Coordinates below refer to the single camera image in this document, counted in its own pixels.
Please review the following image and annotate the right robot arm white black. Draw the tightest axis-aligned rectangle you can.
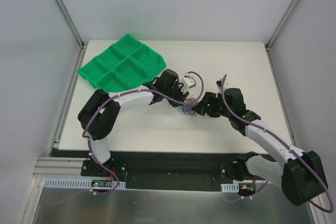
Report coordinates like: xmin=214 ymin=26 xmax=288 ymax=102
xmin=193 ymin=88 xmax=328 ymax=206

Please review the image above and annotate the right aluminium frame post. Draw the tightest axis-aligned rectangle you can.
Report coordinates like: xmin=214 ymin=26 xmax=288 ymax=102
xmin=265 ymin=0 xmax=318 ymax=51

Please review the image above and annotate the coloured wire bundle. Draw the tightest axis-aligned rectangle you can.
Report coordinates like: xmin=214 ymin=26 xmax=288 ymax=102
xmin=177 ymin=99 xmax=199 ymax=118

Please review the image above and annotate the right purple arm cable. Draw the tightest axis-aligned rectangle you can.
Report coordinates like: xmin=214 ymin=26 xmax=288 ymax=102
xmin=220 ymin=74 xmax=330 ymax=213

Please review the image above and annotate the green compartment tray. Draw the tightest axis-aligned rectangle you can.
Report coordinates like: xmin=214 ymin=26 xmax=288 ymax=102
xmin=78 ymin=34 xmax=166 ymax=93

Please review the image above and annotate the right white cable duct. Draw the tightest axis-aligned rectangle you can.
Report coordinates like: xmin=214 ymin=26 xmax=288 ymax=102
xmin=220 ymin=183 xmax=239 ymax=193

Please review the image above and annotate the white cable duct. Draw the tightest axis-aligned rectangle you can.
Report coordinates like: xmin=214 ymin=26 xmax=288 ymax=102
xmin=220 ymin=183 xmax=239 ymax=193
xmin=45 ymin=178 xmax=126 ymax=190

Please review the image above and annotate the left white cable duct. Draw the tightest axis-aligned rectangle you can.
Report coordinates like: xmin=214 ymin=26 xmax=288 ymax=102
xmin=45 ymin=178 xmax=126 ymax=190

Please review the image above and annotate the aluminium frame post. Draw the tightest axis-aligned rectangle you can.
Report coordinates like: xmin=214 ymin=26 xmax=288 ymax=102
xmin=39 ymin=0 xmax=85 ymax=49
xmin=265 ymin=0 xmax=318 ymax=51

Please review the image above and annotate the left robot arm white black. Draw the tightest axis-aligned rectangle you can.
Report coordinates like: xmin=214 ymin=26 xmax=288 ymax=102
xmin=78 ymin=69 xmax=197 ymax=176

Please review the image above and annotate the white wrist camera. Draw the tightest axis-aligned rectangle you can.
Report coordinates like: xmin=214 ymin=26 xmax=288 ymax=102
xmin=180 ymin=72 xmax=197 ymax=93
xmin=216 ymin=74 xmax=227 ymax=90

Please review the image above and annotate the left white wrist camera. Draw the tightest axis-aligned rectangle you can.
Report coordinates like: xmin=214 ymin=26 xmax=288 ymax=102
xmin=180 ymin=72 xmax=197 ymax=93

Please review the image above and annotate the aluminium frame rail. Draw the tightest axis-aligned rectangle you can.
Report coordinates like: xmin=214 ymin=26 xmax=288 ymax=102
xmin=33 ymin=156 xmax=90 ymax=177

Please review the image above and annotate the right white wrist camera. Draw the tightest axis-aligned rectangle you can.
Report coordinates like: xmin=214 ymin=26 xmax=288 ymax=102
xmin=216 ymin=74 xmax=227 ymax=90

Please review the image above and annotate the left aluminium frame post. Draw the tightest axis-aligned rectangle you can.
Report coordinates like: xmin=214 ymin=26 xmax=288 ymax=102
xmin=39 ymin=0 xmax=85 ymax=49

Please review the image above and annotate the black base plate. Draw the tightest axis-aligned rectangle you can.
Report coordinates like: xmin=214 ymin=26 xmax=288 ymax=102
xmin=51 ymin=150 xmax=242 ymax=191

